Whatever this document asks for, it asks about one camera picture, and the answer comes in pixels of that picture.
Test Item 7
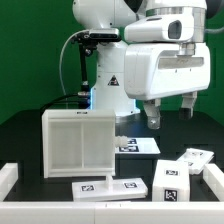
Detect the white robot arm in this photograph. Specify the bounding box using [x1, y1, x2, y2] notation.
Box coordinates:
[73, 0, 224, 129]

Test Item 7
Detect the black camera on stand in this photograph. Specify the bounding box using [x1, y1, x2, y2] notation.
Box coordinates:
[72, 28, 121, 43]

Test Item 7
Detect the white door panel right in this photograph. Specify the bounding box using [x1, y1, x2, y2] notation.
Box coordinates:
[178, 148, 214, 175]

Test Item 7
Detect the white cabinet body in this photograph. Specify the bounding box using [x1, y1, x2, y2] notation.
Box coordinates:
[41, 108, 129, 179]

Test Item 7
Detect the white right fence block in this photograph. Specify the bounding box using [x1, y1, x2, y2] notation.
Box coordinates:
[203, 163, 224, 202]

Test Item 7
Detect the black camera stand pole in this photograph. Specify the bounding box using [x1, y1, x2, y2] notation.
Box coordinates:
[79, 44, 90, 109]

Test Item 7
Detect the white cabinet top block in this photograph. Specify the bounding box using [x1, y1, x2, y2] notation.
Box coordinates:
[152, 160, 190, 202]

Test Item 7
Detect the black cable on table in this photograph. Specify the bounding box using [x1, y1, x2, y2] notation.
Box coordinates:
[39, 93, 84, 116]

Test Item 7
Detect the white left fence block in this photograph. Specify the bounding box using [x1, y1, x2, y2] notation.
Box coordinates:
[0, 163, 18, 202]

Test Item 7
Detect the white door panel with peg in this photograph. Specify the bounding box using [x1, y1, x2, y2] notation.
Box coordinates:
[72, 176, 148, 202]

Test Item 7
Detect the white front fence rail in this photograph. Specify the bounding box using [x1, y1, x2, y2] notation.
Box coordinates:
[0, 202, 224, 224]

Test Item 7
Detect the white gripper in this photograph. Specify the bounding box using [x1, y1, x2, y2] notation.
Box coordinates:
[124, 43, 210, 129]

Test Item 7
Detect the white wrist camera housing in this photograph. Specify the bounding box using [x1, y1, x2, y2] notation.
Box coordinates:
[124, 14, 194, 42]

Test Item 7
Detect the white fence block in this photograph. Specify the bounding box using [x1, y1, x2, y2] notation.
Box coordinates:
[0, 163, 18, 202]
[203, 163, 224, 202]

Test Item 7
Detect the white marker base sheet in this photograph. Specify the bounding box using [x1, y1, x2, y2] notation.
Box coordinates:
[115, 138, 160, 155]

